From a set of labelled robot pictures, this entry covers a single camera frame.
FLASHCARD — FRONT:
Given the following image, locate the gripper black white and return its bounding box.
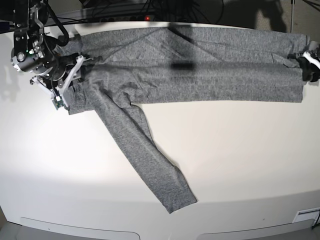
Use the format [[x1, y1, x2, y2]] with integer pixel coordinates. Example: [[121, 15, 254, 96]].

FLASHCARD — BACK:
[[10, 51, 103, 92]]

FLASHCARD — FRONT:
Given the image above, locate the robot arm black silver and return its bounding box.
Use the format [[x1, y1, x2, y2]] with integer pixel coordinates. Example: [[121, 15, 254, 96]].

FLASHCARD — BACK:
[[10, 0, 91, 96]]

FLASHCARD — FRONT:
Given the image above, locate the thin metal stand pole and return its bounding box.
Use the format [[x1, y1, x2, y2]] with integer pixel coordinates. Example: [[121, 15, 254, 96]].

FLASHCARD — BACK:
[[290, 0, 295, 33]]

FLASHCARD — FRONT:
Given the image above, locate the grey long-sleeve T-shirt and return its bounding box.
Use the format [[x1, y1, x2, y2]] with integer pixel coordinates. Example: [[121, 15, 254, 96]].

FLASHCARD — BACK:
[[57, 26, 311, 213]]

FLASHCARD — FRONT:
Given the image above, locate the black power strip red light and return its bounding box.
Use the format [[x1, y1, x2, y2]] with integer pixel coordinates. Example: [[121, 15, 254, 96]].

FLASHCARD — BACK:
[[93, 14, 156, 23]]

